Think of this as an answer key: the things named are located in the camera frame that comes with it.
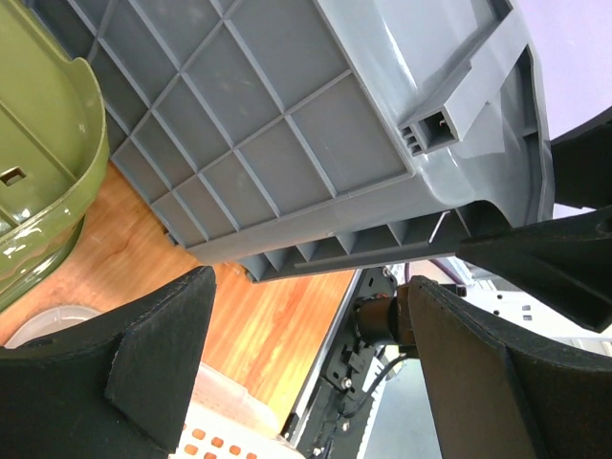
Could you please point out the olive green plastic tub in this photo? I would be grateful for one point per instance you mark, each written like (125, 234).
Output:
(54, 150)

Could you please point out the white perforated plastic basket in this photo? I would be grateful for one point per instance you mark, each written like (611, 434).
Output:
(223, 419)

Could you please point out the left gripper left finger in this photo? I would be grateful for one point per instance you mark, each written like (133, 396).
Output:
(114, 386)

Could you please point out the grey plastic tray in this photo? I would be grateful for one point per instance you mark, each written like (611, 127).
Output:
(304, 137)

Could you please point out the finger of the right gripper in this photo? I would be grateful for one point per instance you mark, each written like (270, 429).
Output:
(582, 164)
(564, 263)

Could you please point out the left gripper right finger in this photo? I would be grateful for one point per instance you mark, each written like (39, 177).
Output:
(497, 390)

